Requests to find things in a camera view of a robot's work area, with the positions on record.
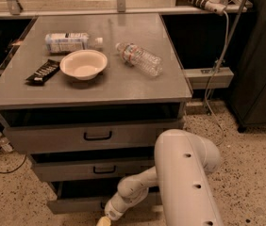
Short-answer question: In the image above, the grey bottom drawer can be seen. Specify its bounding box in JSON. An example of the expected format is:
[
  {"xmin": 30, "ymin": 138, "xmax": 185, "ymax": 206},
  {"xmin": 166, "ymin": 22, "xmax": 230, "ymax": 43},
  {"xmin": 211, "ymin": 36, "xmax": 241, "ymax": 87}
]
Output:
[{"xmin": 47, "ymin": 177, "xmax": 120, "ymax": 214}]

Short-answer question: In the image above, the grey drawer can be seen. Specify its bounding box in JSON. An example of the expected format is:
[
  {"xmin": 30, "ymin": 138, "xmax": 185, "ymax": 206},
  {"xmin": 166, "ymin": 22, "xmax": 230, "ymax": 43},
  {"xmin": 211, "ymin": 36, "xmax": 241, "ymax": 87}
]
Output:
[
  {"xmin": 1, "ymin": 116, "xmax": 186, "ymax": 154},
  {"xmin": 32, "ymin": 156, "xmax": 154, "ymax": 182},
  {"xmin": 47, "ymin": 177, "xmax": 120, "ymax": 214}
]

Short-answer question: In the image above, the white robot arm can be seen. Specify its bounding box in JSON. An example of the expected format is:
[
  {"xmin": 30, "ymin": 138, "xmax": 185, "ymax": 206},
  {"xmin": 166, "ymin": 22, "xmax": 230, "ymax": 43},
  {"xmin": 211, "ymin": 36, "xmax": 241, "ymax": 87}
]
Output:
[{"xmin": 96, "ymin": 129, "xmax": 224, "ymax": 226}]

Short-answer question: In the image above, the grey middle drawer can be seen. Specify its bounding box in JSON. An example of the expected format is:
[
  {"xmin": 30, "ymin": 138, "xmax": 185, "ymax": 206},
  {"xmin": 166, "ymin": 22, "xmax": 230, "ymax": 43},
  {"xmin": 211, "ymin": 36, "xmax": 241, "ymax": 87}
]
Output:
[{"xmin": 32, "ymin": 156, "xmax": 154, "ymax": 182}]

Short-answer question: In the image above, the grey top drawer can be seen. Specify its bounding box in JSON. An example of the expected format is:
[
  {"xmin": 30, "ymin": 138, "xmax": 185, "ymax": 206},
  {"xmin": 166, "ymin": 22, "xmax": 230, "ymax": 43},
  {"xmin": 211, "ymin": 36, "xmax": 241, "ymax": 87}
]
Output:
[{"xmin": 1, "ymin": 116, "xmax": 186, "ymax": 154}]

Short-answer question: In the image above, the grey drawer cabinet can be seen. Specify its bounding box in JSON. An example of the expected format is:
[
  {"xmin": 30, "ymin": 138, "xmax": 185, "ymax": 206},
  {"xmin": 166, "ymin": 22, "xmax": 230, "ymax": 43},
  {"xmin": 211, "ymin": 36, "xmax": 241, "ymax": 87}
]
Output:
[{"xmin": 0, "ymin": 12, "xmax": 193, "ymax": 202}]

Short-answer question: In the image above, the white paper bowl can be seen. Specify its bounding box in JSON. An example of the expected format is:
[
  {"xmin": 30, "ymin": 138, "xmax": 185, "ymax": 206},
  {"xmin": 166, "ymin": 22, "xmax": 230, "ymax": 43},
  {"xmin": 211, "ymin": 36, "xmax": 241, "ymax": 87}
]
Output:
[{"xmin": 59, "ymin": 50, "xmax": 108, "ymax": 80}]

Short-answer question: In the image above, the black snack bar wrapper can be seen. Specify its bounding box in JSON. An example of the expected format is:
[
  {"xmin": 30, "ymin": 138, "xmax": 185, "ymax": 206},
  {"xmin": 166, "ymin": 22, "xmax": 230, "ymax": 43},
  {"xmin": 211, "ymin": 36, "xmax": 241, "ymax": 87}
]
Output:
[{"xmin": 26, "ymin": 59, "xmax": 59, "ymax": 85}]

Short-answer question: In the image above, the clear plastic water bottle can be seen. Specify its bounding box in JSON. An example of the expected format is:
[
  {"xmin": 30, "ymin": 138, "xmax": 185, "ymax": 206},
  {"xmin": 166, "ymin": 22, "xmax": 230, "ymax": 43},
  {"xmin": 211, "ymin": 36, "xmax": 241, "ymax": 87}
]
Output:
[{"xmin": 115, "ymin": 42, "xmax": 162, "ymax": 77}]

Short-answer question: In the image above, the white labelled bottle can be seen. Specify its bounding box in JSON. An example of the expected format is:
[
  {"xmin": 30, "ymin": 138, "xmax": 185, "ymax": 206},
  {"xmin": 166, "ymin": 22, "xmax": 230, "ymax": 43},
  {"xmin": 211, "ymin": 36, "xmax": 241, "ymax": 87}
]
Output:
[{"xmin": 44, "ymin": 32, "xmax": 104, "ymax": 54}]

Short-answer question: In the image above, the dark cabinet at right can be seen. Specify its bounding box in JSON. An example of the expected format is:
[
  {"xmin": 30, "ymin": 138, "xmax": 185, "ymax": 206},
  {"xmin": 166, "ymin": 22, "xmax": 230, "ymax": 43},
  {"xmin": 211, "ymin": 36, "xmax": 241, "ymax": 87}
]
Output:
[{"xmin": 227, "ymin": 0, "xmax": 266, "ymax": 133}]

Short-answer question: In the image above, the white power strip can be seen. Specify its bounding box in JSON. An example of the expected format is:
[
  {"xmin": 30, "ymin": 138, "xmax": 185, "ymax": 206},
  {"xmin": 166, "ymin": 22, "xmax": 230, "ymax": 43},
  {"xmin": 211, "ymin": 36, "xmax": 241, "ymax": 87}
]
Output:
[{"xmin": 186, "ymin": 0, "xmax": 226, "ymax": 16}]

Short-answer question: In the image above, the white cable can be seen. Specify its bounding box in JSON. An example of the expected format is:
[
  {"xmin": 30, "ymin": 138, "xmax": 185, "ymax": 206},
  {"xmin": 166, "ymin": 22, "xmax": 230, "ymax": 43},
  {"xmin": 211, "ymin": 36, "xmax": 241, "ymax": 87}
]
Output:
[{"xmin": 184, "ymin": 10, "xmax": 231, "ymax": 148}]

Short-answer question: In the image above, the grey back shelf frame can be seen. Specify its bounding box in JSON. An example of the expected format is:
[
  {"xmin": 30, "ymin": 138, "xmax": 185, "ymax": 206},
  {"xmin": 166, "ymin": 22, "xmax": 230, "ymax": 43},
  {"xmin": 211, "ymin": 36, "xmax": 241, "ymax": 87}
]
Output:
[{"xmin": 0, "ymin": 0, "xmax": 254, "ymax": 19}]

